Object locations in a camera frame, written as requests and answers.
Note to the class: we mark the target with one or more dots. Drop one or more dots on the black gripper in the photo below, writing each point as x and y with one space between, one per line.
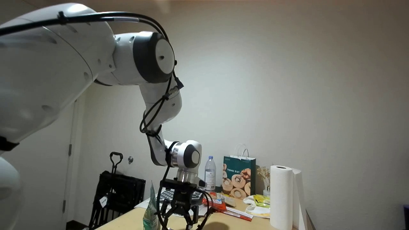
180 201

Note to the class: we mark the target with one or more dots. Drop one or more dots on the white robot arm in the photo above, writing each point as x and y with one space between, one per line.
52 64

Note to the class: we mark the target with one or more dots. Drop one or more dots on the green snack pouch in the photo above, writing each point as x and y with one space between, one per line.
149 215

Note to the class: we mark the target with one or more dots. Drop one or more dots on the red long box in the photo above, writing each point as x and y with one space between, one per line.
224 206

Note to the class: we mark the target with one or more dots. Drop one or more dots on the clear water bottle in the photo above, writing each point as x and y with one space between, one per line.
210 174

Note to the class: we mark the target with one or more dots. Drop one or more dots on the green printed paper bag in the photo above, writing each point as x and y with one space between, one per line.
238 179

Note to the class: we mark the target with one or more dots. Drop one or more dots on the yellow green packet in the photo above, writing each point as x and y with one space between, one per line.
261 200

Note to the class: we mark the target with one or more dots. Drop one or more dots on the brown paper bag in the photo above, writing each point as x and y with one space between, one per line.
263 181

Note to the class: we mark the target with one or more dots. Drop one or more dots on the white paper towel roll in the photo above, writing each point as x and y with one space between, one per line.
282 196

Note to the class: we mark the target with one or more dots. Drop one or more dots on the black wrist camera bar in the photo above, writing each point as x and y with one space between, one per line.
180 184

